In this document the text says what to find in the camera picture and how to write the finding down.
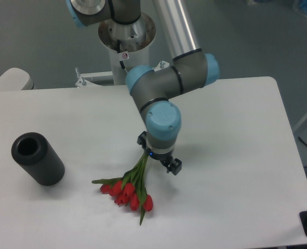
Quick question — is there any black ribbed cylinder vase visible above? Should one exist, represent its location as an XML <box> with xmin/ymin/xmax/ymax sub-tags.
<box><xmin>11</xmin><ymin>132</ymin><xmax>65</xmax><ymax>186</ymax></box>

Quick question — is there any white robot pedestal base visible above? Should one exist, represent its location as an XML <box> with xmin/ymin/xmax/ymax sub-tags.
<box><xmin>75</xmin><ymin>12</ymin><xmax>156</xmax><ymax>88</ymax></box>

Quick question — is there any white chair edge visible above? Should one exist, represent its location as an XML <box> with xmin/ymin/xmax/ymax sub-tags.
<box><xmin>0</xmin><ymin>67</ymin><xmax>35</xmax><ymax>92</ymax></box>

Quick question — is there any red tulip bouquet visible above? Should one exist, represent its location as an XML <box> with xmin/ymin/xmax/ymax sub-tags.
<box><xmin>91</xmin><ymin>153</ymin><xmax>154</xmax><ymax>224</ymax></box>

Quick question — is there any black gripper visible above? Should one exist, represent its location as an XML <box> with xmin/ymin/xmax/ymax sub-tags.
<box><xmin>137</xmin><ymin>131</ymin><xmax>182</xmax><ymax>175</ymax></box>

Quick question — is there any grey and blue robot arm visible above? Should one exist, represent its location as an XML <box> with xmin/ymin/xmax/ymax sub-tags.
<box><xmin>66</xmin><ymin>1</ymin><xmax>220</xmax><ymax>174</ymax></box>

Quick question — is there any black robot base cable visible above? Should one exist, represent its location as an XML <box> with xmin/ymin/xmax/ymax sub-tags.
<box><xmin>116</xmin><ymin>39</ymin><xmax>129</xmax><ymax>72</ymax></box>

